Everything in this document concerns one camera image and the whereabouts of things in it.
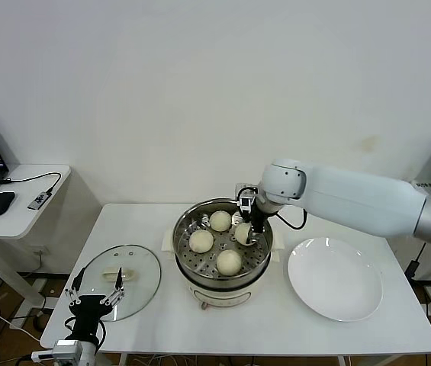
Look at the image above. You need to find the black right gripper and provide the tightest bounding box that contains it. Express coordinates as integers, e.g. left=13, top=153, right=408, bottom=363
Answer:
left=231, top=204, right=269, bottom=246

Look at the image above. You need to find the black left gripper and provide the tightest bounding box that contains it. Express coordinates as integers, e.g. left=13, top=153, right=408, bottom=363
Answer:
left=65, top=266, right=126, bottom=340

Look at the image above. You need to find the white steamed baozi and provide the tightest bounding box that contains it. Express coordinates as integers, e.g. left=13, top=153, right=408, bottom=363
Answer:
left=215, top=249, right=243, bottom=276
left=233, top=223, right=254, bottom=245
left=188, top=230, right=215, bottom=255
left=209, top=210, right=233, bottom=233

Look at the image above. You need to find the glass lid with cream handle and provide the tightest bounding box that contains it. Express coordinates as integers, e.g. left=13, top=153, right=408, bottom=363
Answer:
left=75, top=244, right=162, bottom=322

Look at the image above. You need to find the perforated steel steamer basket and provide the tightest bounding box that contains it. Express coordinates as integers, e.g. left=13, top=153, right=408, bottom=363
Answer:
left=172, top=197, right=273, bottom=290

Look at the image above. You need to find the steel steamer pot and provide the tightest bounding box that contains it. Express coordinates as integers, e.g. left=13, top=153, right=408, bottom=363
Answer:
left=160, top=228, right=286, bottom=312

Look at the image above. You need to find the white side table with hub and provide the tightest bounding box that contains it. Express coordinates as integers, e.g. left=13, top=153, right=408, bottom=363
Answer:
left=0, top=164, right=101, bottom=317

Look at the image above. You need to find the grey USB hub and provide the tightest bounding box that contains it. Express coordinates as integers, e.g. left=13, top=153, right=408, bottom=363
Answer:
left=27, top=191, right=54, bottom=210

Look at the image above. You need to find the white round plate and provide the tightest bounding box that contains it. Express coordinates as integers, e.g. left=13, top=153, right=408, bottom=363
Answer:
left=286, top=237, right=384, bottom=322

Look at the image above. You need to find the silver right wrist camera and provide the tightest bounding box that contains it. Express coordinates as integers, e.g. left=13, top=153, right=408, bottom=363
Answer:
left=235, top=183, right=259, bottom=214

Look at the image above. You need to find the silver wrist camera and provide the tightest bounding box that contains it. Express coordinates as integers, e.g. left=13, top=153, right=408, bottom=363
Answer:
left=235, top=183, right=259, bottom=214
left=31, top=339, right=82, bottom=362

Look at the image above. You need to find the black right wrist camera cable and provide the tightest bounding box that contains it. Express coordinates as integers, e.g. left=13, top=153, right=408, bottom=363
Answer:
left=274, top=207, right=308, bottom=230

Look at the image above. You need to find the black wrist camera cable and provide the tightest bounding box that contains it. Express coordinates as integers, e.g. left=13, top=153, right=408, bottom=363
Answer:
left=274, top=207, right=308, bottom=230
left=64, top=318, right=105, bottom=352

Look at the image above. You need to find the black left wrist camera cable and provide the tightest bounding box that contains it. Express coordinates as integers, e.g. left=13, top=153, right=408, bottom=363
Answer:
left=64, top=318, right=105, bottom=352

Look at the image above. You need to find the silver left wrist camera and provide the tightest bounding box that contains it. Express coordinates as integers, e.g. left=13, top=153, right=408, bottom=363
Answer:
left=31, top=339, right=82, bottom=362

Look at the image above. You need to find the black USB hub cable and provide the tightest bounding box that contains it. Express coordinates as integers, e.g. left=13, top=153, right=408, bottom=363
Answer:
left=1, top=172, right=63, bottom=195

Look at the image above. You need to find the black laptop power cable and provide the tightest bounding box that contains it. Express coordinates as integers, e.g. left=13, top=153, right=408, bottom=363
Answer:
left=404, top=242, right=428, bottom=283

